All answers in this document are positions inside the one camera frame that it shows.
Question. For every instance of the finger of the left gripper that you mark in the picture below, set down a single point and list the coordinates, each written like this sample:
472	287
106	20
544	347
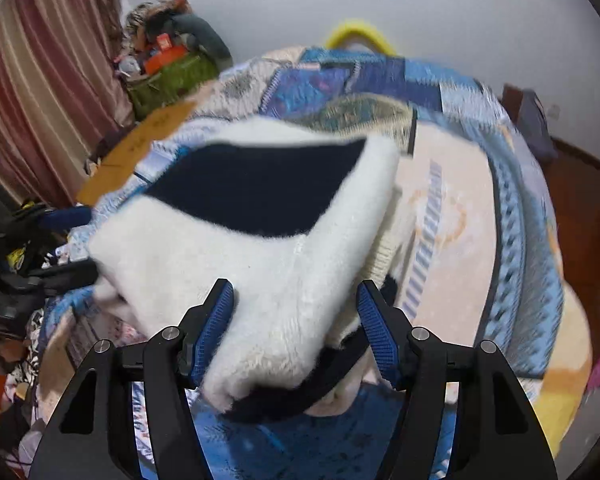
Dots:
64	219

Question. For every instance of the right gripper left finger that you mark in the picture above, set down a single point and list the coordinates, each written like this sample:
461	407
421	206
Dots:
93	433

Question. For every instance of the cream navy striped cat sweater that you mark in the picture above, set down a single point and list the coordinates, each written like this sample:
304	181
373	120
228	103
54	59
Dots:
287	215

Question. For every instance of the pile of colourful clothes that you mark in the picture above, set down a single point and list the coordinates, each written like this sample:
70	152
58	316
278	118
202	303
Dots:
145	23

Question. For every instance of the yellow orange fleece blanket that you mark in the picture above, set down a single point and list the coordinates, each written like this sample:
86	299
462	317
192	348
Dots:
565	380

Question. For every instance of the wooden folding lap desk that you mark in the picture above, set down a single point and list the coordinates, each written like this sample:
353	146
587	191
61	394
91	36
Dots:
119	164

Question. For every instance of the striped red beige curtain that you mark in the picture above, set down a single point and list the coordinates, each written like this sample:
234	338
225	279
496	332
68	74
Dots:
59	94

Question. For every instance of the green fabric storage bin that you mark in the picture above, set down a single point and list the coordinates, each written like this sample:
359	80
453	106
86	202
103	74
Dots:
170	84

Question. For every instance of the blue patchwork bed quilt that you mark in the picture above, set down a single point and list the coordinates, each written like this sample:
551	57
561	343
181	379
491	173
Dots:
458	304

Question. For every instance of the orange box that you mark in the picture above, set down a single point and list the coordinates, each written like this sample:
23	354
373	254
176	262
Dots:
164	54

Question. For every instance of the grey bag on floor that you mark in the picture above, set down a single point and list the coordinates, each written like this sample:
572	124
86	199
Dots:
527	113

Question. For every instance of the yellow curved foam tube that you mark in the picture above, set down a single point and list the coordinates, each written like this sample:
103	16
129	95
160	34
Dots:
359	32

